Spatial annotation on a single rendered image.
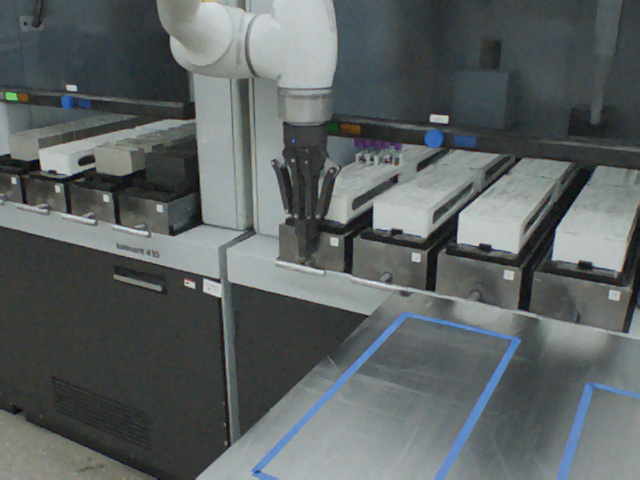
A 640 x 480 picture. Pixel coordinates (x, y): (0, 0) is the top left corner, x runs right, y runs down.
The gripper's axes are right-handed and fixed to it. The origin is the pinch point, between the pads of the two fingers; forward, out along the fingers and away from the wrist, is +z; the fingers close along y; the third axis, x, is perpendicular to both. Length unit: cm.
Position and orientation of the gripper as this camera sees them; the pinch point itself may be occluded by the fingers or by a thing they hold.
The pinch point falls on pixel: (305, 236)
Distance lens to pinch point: 116.5
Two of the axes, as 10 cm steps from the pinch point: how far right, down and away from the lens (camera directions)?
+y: -8.7, -1.7, 4.6
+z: 0.0, 9.4, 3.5
